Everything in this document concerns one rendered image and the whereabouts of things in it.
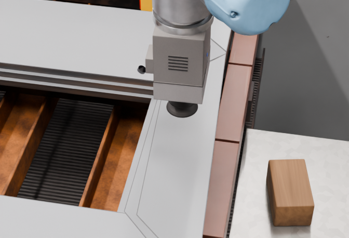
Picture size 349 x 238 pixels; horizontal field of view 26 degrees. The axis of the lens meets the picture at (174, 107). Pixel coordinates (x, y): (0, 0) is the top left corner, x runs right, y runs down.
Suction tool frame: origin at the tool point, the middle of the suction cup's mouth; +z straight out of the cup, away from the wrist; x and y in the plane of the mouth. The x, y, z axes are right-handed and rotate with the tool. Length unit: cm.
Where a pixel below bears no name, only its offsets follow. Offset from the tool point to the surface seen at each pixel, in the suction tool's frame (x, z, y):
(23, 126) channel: -30.9, 25.0, -16.9
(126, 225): -5.1, 7.9, 15.0
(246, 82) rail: 8.0, 10.5, -18.3
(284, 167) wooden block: 15.5, 20.0, -9.4
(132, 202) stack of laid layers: -5.1, 8.0, 11.1
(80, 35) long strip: -20.6, 8.0, -23.2
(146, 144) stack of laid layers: -5.1, 8.0, 0.2
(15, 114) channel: -33.4, 25.0, -19.8
